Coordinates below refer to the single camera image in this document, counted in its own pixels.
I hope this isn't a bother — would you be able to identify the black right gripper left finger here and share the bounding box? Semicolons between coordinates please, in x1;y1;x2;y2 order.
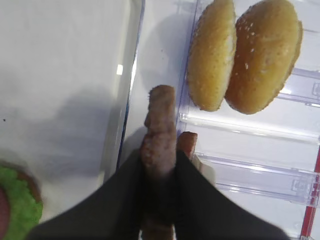
26;150;144;240

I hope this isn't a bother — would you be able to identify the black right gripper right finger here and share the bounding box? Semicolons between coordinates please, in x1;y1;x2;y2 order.
174;150;289;240

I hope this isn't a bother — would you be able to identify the brown meat patty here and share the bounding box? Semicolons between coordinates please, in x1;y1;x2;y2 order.
139;85;177;240
176;131;198;160

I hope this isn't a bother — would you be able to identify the green lettuce leaf on tray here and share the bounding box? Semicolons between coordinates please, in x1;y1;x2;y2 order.
0;167;43;240

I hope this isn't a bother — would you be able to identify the bun under lettuce on tray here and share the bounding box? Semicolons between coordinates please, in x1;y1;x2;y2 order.
0;160;43;203

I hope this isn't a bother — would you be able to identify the red tomato slice on tray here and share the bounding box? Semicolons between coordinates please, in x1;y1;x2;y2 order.
0;190;10;239

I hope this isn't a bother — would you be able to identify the white patty spacer block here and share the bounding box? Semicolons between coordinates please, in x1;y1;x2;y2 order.
191;154;216;186

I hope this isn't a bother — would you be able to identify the clear acrylic right rack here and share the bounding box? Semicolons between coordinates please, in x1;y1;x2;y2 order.
177;0;320;240

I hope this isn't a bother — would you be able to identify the cream metal tray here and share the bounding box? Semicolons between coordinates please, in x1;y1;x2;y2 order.
0;0;146;226

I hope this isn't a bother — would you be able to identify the white paper tray liner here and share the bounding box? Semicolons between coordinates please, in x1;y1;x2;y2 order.
0;0;133;191

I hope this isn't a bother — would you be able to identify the left golden bun half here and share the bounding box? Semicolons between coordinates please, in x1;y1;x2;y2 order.
186;0;237;112

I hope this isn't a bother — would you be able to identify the right sesame bun half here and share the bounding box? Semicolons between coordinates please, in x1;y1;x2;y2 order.
224;0;303;115

